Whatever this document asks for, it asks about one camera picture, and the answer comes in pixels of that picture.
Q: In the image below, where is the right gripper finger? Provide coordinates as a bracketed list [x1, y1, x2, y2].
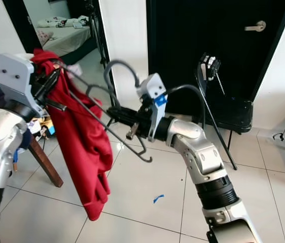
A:
[111, 115, 140, 127]
[106, 105, 138, 118]

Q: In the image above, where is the grey clothes hanger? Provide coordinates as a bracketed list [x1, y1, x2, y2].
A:
[64, 76, 145, 155]
[61, 59, 154, 164]

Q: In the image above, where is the red garment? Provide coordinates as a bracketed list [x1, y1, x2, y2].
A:
[31, 48, 113, 221]

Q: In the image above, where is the brown wooden table leg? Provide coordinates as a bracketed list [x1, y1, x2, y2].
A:
[28, 136, 64, 189]

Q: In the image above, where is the black door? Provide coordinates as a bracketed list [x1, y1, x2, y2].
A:
[145, 0, 285, 133]

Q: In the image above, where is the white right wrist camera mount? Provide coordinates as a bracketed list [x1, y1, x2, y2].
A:
[136, 73, 168, 142]

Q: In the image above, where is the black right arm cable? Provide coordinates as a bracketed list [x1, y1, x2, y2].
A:
[165, 85, 206, 130]

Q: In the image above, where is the silver door handle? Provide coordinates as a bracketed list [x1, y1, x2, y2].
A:
[245, 20, 267, 32]

